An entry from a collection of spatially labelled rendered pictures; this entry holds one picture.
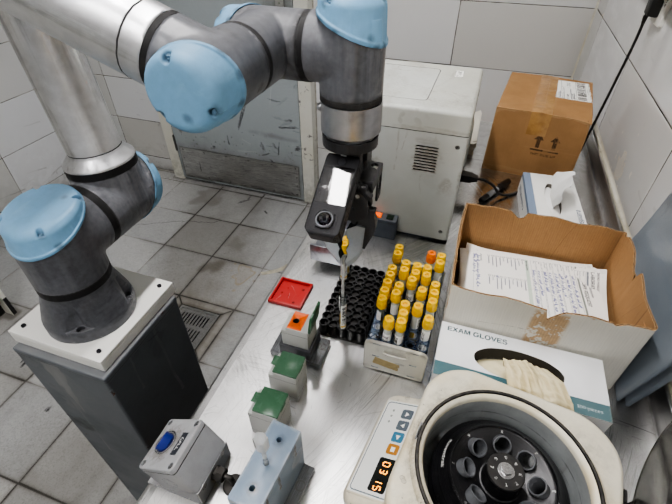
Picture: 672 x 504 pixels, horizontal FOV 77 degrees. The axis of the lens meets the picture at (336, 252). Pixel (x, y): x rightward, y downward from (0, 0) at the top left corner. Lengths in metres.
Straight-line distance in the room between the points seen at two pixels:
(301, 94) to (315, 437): 1.93
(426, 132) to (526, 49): 1.34
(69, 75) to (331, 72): 0.41
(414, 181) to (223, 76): 0.59
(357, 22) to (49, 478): 1.69
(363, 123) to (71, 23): 0.29
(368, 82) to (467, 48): 1.68
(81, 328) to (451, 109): 0.76
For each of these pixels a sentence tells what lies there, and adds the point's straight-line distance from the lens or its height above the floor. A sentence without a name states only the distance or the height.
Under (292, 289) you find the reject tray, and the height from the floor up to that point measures 0.88.
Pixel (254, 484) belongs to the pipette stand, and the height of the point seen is 0.98.
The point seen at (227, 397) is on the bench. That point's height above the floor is 0.88.
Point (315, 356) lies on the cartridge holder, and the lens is 0.73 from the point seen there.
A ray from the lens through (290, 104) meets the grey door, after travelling 2.41.
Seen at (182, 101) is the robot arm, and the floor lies 1.34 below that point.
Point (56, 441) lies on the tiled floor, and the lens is 1.91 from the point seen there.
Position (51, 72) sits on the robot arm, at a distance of 0.75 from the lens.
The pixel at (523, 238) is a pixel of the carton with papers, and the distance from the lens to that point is 0.90.
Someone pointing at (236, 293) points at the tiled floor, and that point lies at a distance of 2.11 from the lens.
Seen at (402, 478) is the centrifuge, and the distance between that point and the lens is 0.53.
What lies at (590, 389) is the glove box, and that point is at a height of 0.94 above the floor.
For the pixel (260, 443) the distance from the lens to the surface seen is 0.50.
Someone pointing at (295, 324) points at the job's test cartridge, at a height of 0.95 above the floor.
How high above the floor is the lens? 1.48
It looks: 41 degrees down
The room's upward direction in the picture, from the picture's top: straight up
